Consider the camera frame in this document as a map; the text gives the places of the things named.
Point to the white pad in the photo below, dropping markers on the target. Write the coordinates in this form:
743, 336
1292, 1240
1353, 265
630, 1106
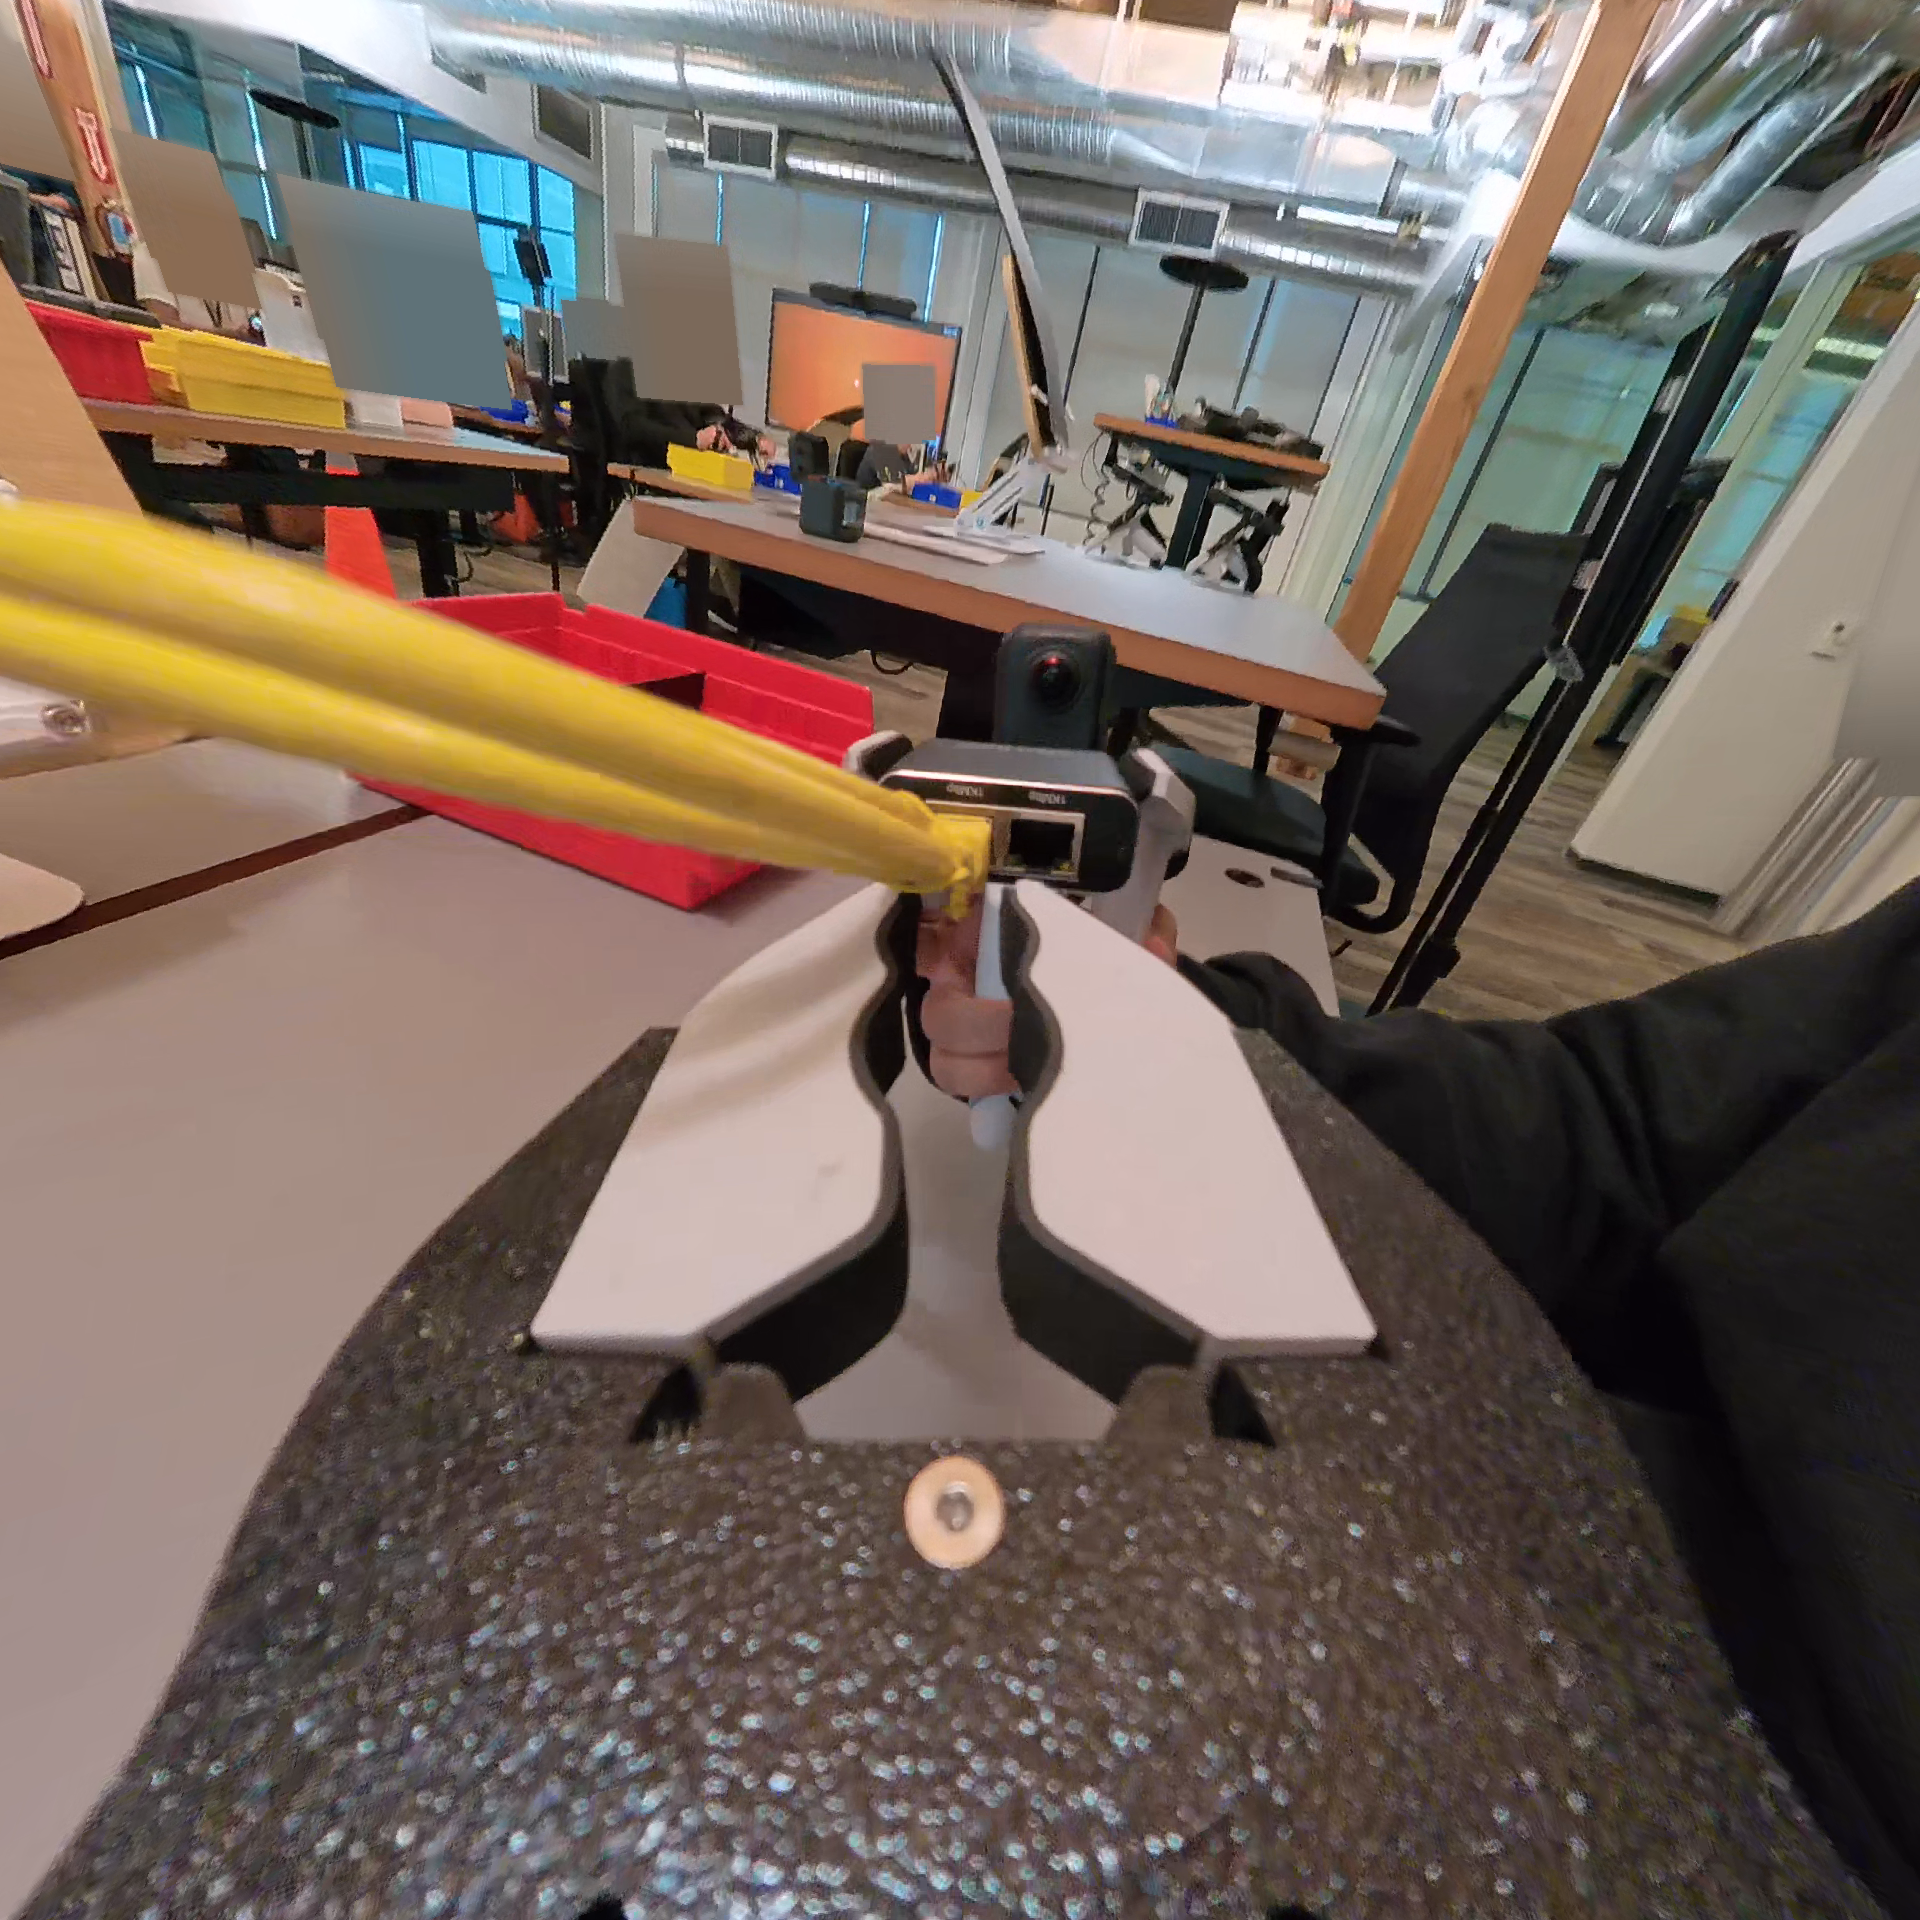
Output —
30, 908

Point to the person's right forearm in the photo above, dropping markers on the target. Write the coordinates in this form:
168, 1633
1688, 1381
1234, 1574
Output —
1501, 1110

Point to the standing desk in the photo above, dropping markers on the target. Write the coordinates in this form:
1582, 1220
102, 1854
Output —
1201, 443

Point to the stack of yellow bins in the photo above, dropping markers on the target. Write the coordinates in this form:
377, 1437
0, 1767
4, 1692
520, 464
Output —
241, 383

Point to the silver air duct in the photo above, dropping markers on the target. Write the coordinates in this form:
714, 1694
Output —
901, 61

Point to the tilted monitor on arm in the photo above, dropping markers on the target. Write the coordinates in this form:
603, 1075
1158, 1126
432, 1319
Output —
1028, 345

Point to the black office chair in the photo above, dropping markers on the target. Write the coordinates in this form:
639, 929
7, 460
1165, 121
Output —
1471, 660

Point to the orange traffic cone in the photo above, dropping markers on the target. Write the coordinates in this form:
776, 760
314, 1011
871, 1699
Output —
356, 554

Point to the plain wooden post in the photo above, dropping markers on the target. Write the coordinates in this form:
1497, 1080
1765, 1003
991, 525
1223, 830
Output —
1509, 301

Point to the orange wall screen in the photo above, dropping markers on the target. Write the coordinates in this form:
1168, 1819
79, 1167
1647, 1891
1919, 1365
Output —
825, 361

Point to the white air vent grille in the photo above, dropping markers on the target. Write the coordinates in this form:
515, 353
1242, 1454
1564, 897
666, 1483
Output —
1178, 219
740, 147

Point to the black tripod stand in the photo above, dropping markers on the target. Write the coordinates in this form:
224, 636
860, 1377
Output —
1680, 450

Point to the person's right hand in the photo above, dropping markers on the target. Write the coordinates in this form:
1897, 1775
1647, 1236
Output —
953, 1020

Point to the small yellow bin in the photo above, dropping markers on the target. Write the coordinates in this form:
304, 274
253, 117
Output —
712, 468

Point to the person's black hoodie torso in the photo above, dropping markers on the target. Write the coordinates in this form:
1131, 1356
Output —
1800, 1501

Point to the red plastic bin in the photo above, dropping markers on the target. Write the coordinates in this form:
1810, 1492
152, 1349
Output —
645, 638

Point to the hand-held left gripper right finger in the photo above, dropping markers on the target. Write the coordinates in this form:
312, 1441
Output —
1185, 1184

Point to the long grey desk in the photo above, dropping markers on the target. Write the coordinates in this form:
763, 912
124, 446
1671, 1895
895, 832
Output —
375, 446

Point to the wooden post red signs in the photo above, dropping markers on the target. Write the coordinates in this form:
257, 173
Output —
83, 135

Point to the black network adapter box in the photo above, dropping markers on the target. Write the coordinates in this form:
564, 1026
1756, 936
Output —
1020, 773

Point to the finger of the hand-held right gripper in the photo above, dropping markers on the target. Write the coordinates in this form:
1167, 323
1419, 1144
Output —
879, 759
1167, 818

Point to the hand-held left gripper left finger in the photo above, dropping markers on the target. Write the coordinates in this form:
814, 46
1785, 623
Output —
720, 1184

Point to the stack of red bins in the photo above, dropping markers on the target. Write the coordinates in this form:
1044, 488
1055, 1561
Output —
90, 353

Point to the black floor lamp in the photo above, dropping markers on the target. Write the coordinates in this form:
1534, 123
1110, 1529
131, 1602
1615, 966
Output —
1201, 271

